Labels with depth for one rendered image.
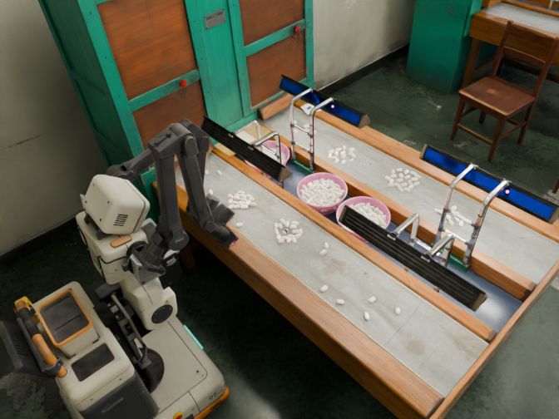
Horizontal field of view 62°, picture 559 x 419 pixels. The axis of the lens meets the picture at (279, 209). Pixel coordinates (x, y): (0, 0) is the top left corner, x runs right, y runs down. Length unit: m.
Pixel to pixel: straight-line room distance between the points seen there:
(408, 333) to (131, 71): 1.72
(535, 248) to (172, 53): 1.96
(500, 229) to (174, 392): 1.75
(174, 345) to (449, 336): 1.36
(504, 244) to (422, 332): 0.64
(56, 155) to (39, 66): 0.60
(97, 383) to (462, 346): 1.40
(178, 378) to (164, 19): 1.73
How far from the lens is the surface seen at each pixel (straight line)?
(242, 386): 2.71
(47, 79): 3.21
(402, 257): 1.80
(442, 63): 4.76
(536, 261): 2.40
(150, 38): 2.42
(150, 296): 2.03
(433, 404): 1.87
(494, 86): 4.13
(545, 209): 2.12
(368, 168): 2.67
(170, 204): 1.59
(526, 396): 2.87
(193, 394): 2.44
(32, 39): 3.12
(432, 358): 1.97
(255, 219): 2.39
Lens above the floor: 2.44
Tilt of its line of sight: 45 degrees down
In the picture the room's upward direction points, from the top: 5 degrees counter-clockwise
